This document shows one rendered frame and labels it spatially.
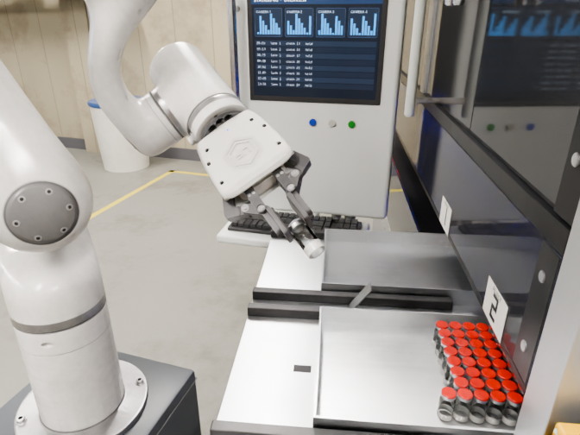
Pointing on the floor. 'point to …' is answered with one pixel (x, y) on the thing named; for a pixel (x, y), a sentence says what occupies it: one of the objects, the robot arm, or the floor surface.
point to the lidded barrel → (115, 144)
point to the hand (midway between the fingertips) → (290, 217)
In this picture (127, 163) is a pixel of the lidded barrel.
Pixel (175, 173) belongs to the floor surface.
